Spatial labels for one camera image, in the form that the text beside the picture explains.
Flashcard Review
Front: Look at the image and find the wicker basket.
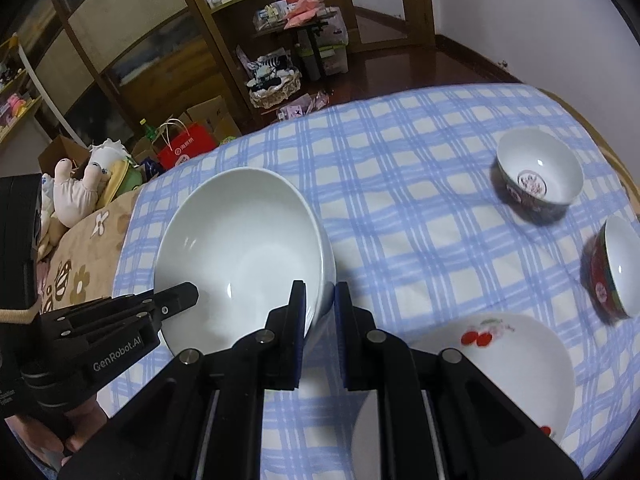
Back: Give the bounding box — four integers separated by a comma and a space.
246, 57, 303, 109

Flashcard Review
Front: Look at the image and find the brown flower print blanket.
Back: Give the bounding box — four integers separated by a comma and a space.
35, 195, 146, 321

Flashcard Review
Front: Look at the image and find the red paper bag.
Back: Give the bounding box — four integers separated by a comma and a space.
157, 119, 219, 171

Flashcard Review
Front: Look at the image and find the wooden door frame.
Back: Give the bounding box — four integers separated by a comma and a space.
345, 0, 436, 46

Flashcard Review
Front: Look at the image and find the wooden shelf unit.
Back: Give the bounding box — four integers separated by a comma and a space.
170, 0, 361, 111

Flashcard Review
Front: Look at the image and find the yellow green plush toy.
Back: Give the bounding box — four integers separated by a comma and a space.
97, 157, 146, 208

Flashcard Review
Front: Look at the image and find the woven rattan frame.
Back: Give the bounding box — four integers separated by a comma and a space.
537, 87, 640, 226

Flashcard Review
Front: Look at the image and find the small bowl with red emblem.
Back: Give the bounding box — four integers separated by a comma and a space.
492, 128, 584, 226

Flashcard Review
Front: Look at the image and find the black folding table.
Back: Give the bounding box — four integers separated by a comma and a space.
252, 10, 343, 81

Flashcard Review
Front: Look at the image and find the cardboard box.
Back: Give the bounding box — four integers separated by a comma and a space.
185, 96, 242, 146
39, 135, 93, 176

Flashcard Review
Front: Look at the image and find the clear plastic storage box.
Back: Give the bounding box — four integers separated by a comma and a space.
307, 7, 351, 76

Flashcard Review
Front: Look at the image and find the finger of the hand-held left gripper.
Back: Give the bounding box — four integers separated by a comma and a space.
40, 282, 200, 348

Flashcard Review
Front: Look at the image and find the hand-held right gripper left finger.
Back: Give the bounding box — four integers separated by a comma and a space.
59, 280, 307, 480

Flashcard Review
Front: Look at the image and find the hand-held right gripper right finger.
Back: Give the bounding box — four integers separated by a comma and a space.
334, 281, 583, 480

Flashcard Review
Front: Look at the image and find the blue plaid cloth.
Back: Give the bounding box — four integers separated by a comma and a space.
92, 83, 640, 480

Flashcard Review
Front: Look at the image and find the white cherry print plate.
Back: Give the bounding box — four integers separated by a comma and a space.
350, 312, 576, 480

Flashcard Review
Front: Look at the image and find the person's left hand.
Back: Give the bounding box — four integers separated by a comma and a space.
10, 392, 108, 468

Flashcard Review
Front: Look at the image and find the pink packets pile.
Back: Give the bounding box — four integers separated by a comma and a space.
277, 91, 331, 122

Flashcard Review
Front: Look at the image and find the wooden cabinet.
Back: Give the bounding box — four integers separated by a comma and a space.
45, 0, 251, 161

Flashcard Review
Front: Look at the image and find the large white bowl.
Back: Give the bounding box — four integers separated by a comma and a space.
154, 167, 337, 357

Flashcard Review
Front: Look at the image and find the white pole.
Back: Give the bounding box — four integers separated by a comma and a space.
17, 45, 76, 143

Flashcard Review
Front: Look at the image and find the white plush toy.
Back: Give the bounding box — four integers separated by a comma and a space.
42, 140, 133, 228

